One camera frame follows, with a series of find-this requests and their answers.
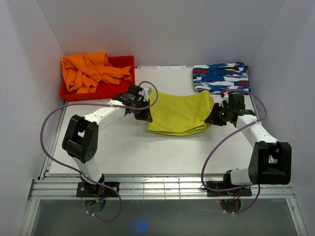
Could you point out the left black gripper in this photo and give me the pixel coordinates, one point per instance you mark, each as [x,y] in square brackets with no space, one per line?
[145,116]

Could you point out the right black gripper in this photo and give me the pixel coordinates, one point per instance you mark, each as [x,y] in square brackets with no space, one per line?
[212,118]

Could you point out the yellow-green trousers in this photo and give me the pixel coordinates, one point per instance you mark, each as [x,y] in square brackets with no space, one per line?
[179,115]

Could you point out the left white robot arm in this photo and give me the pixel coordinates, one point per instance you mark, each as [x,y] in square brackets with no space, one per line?
[81,137]

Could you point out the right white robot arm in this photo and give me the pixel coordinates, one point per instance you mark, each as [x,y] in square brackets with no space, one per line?
[270,161]

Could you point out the folded blue patterned trousers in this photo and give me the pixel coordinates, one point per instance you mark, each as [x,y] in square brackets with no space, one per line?
[217,78]

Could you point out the orange trousers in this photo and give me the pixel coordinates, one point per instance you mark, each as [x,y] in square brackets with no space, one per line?
[82,73]

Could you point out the red plastic bin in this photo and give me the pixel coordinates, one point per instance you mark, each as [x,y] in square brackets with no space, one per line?
[104,91]

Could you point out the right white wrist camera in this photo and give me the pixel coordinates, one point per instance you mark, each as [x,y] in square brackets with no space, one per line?
[224,98]

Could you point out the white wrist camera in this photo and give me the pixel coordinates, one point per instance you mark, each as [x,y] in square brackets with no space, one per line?
[224,98]
[144,94]

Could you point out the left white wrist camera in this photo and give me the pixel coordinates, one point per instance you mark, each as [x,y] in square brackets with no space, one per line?
[144,94]

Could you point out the aluminium frame rail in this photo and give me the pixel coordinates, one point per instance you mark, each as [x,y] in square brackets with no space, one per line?
[145,188]

